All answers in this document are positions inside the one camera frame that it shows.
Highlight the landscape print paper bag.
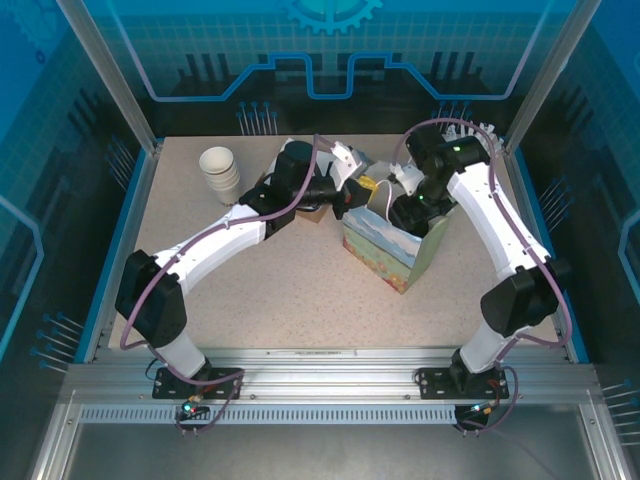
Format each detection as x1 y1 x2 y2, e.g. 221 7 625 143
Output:
341 159 456 296

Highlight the stack of white paper cups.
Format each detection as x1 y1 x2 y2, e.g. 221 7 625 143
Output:
198 146 242 206

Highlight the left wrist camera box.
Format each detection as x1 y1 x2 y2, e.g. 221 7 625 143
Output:
324 141 372 192

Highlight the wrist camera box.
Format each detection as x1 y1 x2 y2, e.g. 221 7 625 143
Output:
324 141 372 192
392 162 426 197

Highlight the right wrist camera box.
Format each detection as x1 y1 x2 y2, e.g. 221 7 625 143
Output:
392 162 426 197

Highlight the aluminium frame post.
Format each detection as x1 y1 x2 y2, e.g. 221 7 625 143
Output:
503 0 605 154
53 0 164 154

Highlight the aluminium front rail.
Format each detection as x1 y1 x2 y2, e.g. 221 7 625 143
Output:
64 346 599 404

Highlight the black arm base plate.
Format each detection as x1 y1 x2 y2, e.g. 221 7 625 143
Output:
152 367 245 401
417 367 510 401

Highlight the slotted grey cable duct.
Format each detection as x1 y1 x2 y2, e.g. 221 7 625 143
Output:
78 404 459 426

